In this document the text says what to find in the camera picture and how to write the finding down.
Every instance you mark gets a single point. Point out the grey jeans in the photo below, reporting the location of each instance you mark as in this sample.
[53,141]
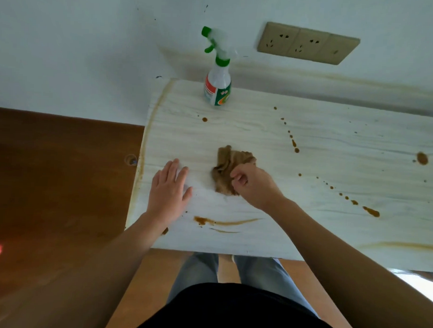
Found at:
[241,276]

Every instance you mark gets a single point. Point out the black shirt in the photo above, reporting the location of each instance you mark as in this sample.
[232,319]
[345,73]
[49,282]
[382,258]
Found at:
[238,311]

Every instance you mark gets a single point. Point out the person's left forearm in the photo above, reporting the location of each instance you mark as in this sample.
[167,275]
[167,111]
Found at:
[74,277]

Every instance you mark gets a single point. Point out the person's right hand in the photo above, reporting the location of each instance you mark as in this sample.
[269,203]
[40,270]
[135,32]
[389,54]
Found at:
[256,186]

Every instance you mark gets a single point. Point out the person's left little finger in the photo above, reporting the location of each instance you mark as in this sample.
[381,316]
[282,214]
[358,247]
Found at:
[155,178]

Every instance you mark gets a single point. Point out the white green spray bottle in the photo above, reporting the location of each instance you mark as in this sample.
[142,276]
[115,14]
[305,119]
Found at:
[218,77]

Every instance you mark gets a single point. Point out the person's left middle finger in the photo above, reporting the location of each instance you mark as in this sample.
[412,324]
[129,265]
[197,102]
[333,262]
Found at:
[173,170]

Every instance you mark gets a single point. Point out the person's left thumb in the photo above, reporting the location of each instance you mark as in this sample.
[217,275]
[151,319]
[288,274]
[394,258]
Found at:
[187,193]

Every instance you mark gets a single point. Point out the person's right fingers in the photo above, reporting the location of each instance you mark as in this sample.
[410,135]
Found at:
[240,177]

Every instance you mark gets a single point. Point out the person's right forearm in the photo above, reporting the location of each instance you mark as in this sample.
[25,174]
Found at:
[354,273]

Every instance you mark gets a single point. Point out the brown stained paper towel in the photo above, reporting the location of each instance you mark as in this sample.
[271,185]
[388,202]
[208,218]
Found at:
[227,169]

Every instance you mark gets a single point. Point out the beige wall socket panel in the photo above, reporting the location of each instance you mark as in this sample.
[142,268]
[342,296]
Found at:
[307,43]

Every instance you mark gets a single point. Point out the person's left hand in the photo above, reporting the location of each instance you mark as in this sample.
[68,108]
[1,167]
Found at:
[167,197]

